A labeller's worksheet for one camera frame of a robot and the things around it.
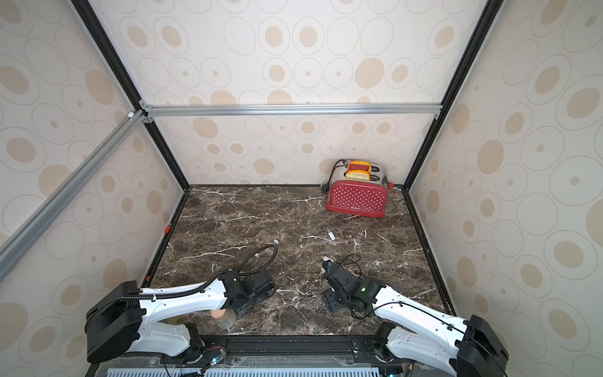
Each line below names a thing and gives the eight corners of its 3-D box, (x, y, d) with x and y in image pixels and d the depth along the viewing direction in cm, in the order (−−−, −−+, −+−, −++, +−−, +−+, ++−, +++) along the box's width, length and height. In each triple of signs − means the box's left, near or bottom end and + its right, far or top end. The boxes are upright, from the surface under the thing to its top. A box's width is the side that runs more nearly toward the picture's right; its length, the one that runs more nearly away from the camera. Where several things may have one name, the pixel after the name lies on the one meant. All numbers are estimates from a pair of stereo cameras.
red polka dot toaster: (327, 211, 112) (331, 178, 95) (332, 188, 121) (336, 155, 105) (380, 220, 108) (393, 187, 92) (380, 196, 118) (392, 163, 101)
